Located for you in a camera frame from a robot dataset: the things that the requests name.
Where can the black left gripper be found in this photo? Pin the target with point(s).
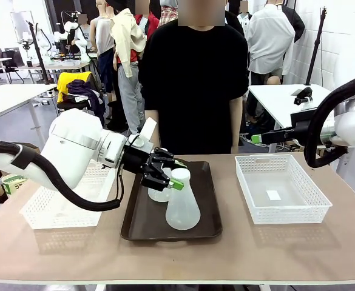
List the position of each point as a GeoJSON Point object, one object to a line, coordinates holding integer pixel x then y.
{"type": "Point", "coordinates": [136, 162]}

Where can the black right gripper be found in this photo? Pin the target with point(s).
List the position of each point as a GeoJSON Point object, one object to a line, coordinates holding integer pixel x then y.
{"type": "Point", "coordinates": [300, 130]}

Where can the translucent plastic beaker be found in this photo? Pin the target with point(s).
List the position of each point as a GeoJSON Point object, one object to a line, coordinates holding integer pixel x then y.
{"type": "Point", "coordinates": [159, 195]}

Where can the translucent plastic conical flask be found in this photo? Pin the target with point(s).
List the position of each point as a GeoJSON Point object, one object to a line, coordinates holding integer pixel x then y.
{"type": "Point", "coordinates": [183, 212]}

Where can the person's left forearm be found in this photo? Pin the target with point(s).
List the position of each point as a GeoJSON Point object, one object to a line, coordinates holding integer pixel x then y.
{"type": "Point", "coordinates": [236, 121]}

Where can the person's right forearm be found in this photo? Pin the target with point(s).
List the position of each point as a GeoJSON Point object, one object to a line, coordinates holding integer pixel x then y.
{"type": "Point", "coordinates": [151, 116]}

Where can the person's left hand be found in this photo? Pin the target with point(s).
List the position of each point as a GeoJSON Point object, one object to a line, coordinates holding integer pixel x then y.
{"type": "Point", "coordinates": [236, 147]}

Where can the white table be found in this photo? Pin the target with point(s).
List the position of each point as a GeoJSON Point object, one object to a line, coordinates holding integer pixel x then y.
{"type": "Point", "coordinates": [19, 94]}
{"type": "Point", "coordinates": [274, 97]}

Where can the dark brown plastic tray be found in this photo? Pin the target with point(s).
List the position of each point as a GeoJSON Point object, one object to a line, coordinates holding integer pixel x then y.
{"type": "Point", "coordinates": [207, 212]}

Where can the white perforated plastic basket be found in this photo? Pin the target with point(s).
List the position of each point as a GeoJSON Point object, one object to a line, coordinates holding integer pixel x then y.
{"type": "Point", "coordinates": [59, 218]}
{"type": "Point", "coordinates": [286, 215]}

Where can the person in black T-shirt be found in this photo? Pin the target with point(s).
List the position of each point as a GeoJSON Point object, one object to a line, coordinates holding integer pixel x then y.
{"type": "Point", "coordinates": [195, 91]}

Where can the mannequin in white shirt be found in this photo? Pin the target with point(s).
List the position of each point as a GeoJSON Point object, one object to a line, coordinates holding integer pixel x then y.
{"type": "Point", "coordinates": [268, 39]}

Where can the black light stand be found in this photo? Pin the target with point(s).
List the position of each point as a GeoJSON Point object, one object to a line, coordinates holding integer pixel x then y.
{"type": "Point", "coordinates": [316, 45]}

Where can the black metal chair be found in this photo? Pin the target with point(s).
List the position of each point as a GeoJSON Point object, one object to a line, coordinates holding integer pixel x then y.
{"type": "Point", "coordinates": [74, 106]}

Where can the dark purple garment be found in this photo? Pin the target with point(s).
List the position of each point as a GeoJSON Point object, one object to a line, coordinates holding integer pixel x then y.
{"type": "Point", "coordinates": [80, 86]}

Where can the black hanging jacket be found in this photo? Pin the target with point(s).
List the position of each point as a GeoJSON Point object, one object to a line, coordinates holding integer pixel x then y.
{"type": "Point", "coordinates": [295, 21]}

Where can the yellow cloth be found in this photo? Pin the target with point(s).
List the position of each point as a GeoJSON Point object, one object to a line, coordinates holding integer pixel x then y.
{"type": "Point", "coordinates": [65, 80]}

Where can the grey equipment table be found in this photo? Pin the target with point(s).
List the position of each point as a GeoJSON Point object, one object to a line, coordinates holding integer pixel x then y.
{"type": "Point", "coordinates": [68, 65]}

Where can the mannequin in cream shirt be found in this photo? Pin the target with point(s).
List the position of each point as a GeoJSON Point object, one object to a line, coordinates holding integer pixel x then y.
{"type": "Point", "coordinates": [125, 30]}

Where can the mannequin in white tank top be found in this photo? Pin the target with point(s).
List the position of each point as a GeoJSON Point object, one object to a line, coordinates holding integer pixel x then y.
{"type": "Point", "coordinates": [104, 36]}

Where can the person in red shirt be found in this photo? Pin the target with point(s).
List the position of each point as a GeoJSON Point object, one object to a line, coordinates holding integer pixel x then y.
{"type": "Point", "coordinates": [151, 24]}

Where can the person in white T-shirt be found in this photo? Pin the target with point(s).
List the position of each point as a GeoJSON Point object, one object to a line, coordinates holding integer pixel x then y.
{"type": "Point", "coordinates": [83, 34]}

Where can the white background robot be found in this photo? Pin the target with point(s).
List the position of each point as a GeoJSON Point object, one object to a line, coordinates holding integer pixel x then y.
{"type": "Point", "coordinates": [68, 28]}

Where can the black tripod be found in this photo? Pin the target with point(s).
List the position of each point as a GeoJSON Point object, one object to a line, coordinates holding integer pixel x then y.
{"type": "Point", "coordinates": [38, 51]}

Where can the black office chair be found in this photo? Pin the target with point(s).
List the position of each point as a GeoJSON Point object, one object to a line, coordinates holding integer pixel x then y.
{"type": "Point", "coordinates": [10, 60]}

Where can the white board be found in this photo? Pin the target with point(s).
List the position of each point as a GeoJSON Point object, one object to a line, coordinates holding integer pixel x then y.
{"type": "Point", "coordinates": [22, 27]}

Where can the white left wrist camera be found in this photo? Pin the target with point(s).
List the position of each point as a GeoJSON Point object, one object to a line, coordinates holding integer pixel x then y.
{"type": "Point", "coordinates": [148, 130]}

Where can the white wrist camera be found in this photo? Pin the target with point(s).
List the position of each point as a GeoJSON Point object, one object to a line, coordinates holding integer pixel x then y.
{"type": "Point", "coordinates": [148, 130]}
{"type": "Point", "coordinates": [305, 94]}

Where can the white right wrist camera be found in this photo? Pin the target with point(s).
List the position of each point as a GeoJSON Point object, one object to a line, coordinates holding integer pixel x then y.
{"type": "Point", "coordinates": [305, 94]}

